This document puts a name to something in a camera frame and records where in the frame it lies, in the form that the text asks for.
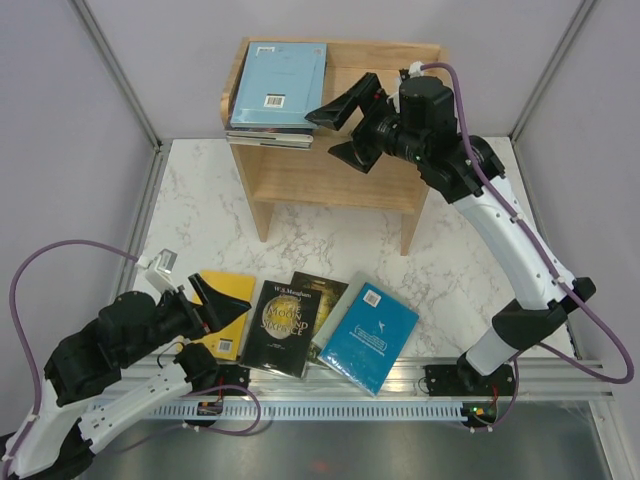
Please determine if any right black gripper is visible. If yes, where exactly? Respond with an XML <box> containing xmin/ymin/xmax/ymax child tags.
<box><xmin>306</xmin><ymin>71</ymin><xmax>427</xmax><ymax>173</ymax></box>

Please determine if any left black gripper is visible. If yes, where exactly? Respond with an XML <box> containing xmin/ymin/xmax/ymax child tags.
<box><xmin>121</xmin><ymin>271</ymin><xmax>252</xmax><ymax>365</ymax></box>

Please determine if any light blue thin book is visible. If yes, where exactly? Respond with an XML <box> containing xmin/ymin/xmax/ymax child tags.
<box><xmin>230</xmin><ymin>42</ymin><xmax>327</xmax><ymax>129</ymax></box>

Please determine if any dark purple planets book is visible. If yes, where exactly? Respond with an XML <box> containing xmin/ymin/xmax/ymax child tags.
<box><xmin>225</xmin><ymin>124</ymin><xmax>314</xmax><ymax>142</ymax></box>

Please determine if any navy blue hardcover book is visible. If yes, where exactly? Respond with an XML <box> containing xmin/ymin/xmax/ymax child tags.
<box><xmin>227</xmin><ymin>138</ymin><xmax>312</xmax><ymax>150</ymax></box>

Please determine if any blue Jules Verne book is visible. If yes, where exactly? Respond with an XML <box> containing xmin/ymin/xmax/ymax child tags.
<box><xmin>318</xmin><ymin>282</ymin><xmax>419</xmax><ymax>397</ymax></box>

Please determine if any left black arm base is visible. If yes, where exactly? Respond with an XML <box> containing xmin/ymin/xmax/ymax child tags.
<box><xmin>194</xmin><ymin>364</ymin><xmax>250</xmax><ymax>401</ymax></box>

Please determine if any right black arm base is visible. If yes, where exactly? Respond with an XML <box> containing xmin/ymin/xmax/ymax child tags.
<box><xmin>424</xmin><ymin>364</ymin><xmax>516</xmax><ymax>397</ymax></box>

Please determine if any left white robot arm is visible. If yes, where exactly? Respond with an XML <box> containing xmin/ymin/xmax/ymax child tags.
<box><xmin>1</xmin><ymin>274</ymin><xmax>251</xmax><ymax>479</ymax></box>

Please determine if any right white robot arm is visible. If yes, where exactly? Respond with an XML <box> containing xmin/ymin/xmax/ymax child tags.
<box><xmin>305</xmin><ymin>73</ymin><xmax>596</xmax><ymax>394</ymax></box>

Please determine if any yellow paperback book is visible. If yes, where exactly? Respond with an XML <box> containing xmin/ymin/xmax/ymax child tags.
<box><xmin>192</xmin><ymin>270</ymin><xmax>257</xmax><ymax>362</ymax></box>

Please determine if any wooden two-tier shelf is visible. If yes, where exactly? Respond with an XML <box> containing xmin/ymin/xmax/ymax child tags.
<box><xmin>231</xmin><ymin>40</ymin><xmax>449</xmax><ymax>255</ymax></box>

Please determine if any black Moon and Sixpence book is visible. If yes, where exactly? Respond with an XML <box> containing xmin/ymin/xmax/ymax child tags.
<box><xmin>240</xmin><ymin>281</ymin><xmax>321</xmax><ymax>379</ymax></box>

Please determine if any green forest cover book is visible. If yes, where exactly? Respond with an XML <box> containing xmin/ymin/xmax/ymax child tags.
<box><xmin>291</xmin><ymin>271</ymin><xmax>348</xmax><ymax>368</ymax></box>

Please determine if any white Great Gatsby book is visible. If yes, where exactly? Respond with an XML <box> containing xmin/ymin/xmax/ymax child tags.
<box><xmin>310</xmin><ymin>272</ymin><xmax>372</xmax><ymax>358</ymax></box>

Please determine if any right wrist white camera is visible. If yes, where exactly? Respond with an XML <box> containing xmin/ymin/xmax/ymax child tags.
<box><xmin>397</xmin><ymin>61</ymin><xmax>426</xmax><ymax>99</ymax></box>

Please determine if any slotted grey cable duct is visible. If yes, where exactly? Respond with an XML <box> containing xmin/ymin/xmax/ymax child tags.
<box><xmin>150</xmin><ymin>397</ymin><xmax>495</xmax><ymax>422</ymax></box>

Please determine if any aluminium front rail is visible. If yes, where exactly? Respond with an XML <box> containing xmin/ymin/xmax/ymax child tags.
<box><xmin>98</xmin><ymin>357</ymin><xmax>613</xmax><ymax>401</ymax></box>

